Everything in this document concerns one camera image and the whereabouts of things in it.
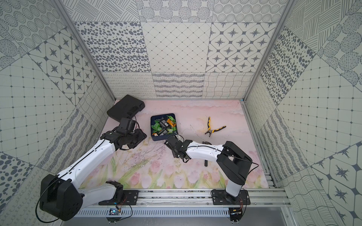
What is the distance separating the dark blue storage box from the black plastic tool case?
16 cm

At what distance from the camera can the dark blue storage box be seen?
97 centimetres

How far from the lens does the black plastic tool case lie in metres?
1.06
